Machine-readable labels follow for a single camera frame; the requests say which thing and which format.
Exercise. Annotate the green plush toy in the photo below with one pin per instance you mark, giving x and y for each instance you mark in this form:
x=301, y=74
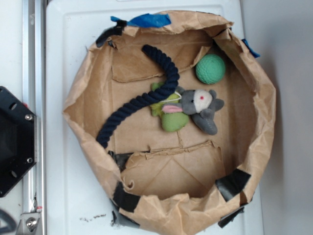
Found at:
x=170, y=122

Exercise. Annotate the grey plush mouse toy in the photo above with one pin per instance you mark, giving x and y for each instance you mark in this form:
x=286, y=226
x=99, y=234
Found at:
x=200, y=104

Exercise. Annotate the brown paper bag bin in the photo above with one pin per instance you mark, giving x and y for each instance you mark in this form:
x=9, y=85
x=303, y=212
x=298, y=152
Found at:
x=174, y=173

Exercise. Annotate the green textured ball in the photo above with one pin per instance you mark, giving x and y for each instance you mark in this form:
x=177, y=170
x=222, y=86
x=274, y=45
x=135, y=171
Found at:
x=210, y=69

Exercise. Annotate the black tape bottom left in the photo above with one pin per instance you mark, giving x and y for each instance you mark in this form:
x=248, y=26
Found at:
x=125, y=200

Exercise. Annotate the black tape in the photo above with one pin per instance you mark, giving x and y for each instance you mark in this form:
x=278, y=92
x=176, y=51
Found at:
x=125, y=200
x=116, y=30
x=231, y=185

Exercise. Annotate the black tape top left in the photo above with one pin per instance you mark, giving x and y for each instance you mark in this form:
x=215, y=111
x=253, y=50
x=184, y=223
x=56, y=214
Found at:
x=116, y=30

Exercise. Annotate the blue tape top edge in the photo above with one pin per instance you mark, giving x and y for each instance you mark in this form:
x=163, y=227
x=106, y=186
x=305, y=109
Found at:
x=150, y=20

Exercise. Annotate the blue tape edge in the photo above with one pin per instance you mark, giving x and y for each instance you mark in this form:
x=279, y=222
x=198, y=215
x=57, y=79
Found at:
x=150, y=20
x=255, y=54

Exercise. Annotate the black tape bottom right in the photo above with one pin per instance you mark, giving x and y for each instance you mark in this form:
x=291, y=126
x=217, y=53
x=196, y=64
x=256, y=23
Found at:
x=231, y=185

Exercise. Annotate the blue tape right edge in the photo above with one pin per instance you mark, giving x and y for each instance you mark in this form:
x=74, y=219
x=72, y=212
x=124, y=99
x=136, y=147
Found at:
x=255, y=54

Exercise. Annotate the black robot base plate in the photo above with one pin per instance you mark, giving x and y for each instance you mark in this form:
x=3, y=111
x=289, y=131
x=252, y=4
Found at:
x=17, y=141

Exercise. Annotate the aluminium extrusion rail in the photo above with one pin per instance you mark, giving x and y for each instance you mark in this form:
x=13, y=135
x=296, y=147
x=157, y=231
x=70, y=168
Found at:
x=33, y=94

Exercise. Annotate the metal corner bracket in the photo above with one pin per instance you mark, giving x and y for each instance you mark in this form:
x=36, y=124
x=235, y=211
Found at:
x=30, y=224

